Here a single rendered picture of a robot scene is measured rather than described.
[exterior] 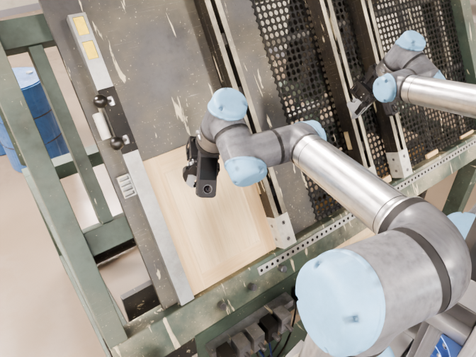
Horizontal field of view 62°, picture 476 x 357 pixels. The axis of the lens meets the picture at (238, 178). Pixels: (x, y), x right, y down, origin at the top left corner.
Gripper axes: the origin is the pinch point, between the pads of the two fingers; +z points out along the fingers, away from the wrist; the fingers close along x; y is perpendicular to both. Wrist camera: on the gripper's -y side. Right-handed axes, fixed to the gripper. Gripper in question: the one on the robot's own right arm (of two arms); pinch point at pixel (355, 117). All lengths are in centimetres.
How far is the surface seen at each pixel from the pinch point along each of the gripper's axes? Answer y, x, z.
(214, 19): 51, 30, -10
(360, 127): -1.1, -17.2, 15.2
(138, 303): 0, 85, 62
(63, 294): 47, 93, 173
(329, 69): 23.9, -15.9, 4.9
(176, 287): -7, 78, 37
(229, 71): 37.0, 31.4, -1.1
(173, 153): 27, 59, 16
